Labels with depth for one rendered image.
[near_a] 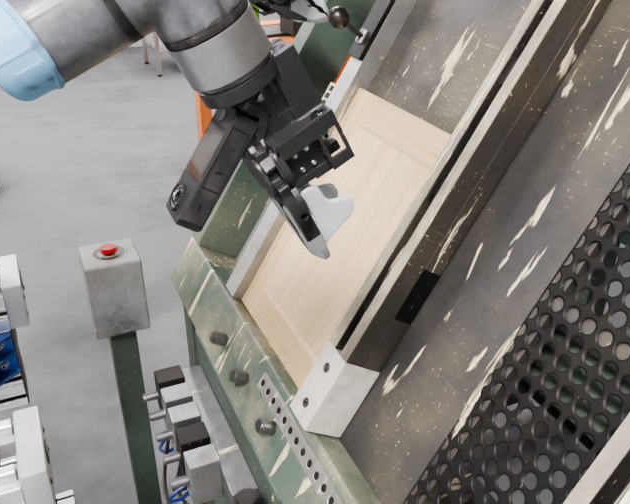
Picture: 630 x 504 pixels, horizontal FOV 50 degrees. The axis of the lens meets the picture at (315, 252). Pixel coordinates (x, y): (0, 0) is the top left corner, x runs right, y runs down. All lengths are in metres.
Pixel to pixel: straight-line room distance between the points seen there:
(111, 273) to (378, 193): 0.64
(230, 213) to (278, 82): 1.02
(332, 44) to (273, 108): 0.97
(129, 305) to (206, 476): 0.48
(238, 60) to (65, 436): 2.09
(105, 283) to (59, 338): 1.50
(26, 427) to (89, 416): 1.56
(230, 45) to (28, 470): 0.62
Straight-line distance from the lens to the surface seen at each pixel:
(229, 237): 1.61
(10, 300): 1.37
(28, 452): 0.98
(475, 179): 0.96
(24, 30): 0.54
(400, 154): 1.15
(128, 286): 1.53
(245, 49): 0.54
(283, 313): 1.26
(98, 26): 0.53
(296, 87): 0.59
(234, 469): 1.25
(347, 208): 0.65
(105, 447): 2.44
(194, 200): 0.59
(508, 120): 0.96
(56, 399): 2.69
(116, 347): 1.65
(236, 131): 0.58
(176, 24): 0.54
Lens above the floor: 1.63
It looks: 28 degrees down
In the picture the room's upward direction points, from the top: straight up
